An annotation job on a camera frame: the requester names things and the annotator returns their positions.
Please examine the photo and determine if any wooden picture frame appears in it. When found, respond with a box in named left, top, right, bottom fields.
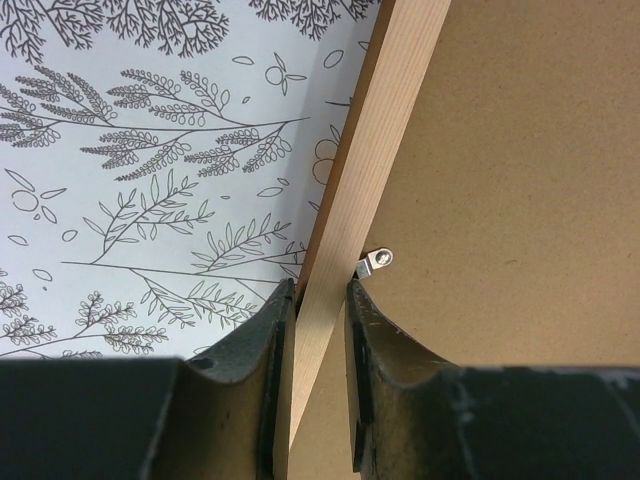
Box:
left=290, top=0, right=450, bottom=434

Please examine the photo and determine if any brown cardboard backing board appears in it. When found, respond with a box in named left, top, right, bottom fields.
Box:
left=287, top=0, right=640, bottom=480

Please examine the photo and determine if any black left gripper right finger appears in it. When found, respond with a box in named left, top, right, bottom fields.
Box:
left=345, top=281, right=639, bottom=479

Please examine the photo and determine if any floral patterned table mat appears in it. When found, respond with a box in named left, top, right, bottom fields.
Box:
left=1, top=0, right=381, bottom=360

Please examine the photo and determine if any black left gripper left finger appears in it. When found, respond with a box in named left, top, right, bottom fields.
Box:
left=1, top=279, right=295, bottom=479

